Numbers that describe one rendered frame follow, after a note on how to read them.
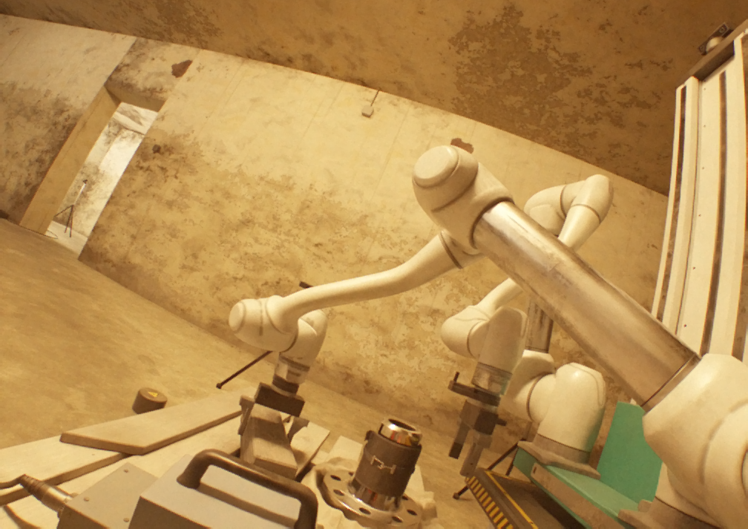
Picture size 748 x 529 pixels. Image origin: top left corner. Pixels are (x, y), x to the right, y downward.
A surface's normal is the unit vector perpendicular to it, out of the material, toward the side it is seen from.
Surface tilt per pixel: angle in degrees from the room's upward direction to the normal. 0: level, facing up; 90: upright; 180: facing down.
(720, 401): 79
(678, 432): 108
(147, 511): 90
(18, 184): 90
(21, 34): 91
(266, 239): 90
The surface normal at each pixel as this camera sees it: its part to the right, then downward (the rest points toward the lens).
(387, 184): -0.04, -0.25
